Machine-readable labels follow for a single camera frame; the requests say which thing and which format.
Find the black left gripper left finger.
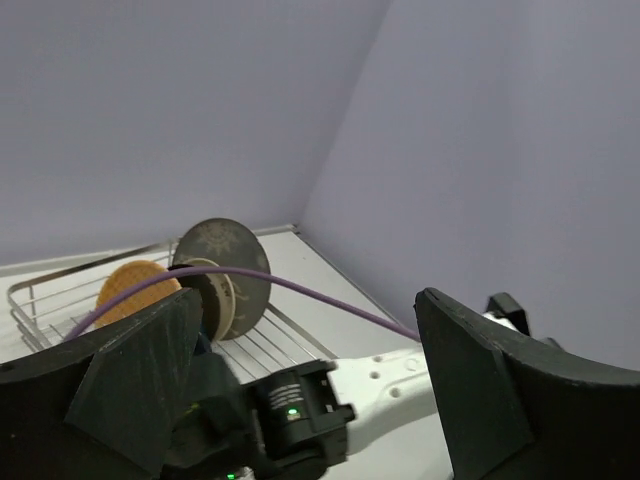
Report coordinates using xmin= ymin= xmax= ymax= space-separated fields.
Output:
xmin=1 ymin=310 xmax=202 ymax=479

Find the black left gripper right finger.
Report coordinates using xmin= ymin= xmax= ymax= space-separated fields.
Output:
xmin=414 ymin=288 xmax=639 ymax=479

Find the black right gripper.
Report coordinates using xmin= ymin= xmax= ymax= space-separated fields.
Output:
xmin=160 ymin=353 xmax=273 ymax=479

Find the orange woven round plate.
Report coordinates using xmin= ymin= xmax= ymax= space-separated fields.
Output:
xmin=94 ymin=259 xmax=182 ymax=330

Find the cream plate with black patch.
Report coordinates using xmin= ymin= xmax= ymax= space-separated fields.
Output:
xmin=195 ymin=273 xmax=236 ymax=341

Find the grey reindeer pattern plate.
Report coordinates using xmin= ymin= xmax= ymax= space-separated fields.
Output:
xmin=171 ymin=217 xmax=273 ymax=342

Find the dark blue glazed plate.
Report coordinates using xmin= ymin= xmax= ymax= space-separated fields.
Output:
xmin=194 ymin=331 xmax=212 ymax=356

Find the glossy black plate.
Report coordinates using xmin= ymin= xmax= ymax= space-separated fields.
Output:
xmin=177 ymin=275 xmax=208 ymax=323

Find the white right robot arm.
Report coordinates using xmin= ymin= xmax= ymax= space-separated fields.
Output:
xmin=160 ymin=339 xmax=453 ymax=479

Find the metal wire dish rack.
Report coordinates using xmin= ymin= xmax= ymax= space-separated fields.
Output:
xmin=1 ymin=242 xmax=336 ymax=382

